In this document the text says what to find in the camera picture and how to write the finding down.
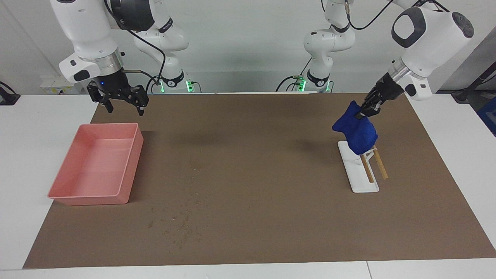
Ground white wall socket box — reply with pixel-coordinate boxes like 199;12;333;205
41;76;76;95

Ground blue box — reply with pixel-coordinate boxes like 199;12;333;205
477;97;496;137

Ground white towel rack wooden rods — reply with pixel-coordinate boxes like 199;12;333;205
338;140;389;193

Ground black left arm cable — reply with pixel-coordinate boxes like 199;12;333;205
344;0;450;31

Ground blue towel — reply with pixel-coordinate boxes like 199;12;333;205
332;100;378;155

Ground pink plastic bin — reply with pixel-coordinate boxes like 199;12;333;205
47;122;144;206

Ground brown table mat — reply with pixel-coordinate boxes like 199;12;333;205
22;93;496;269

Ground black clamp mount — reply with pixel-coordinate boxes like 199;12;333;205
0;81;21;106

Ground black stand base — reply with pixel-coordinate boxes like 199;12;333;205
451;62;496;104

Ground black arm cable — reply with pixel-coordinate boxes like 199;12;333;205
344;0;450;31
103;0;167;93

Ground black base power cable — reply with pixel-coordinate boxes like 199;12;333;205
276;58;312;92

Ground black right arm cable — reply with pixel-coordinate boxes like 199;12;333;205
103;0;167;93

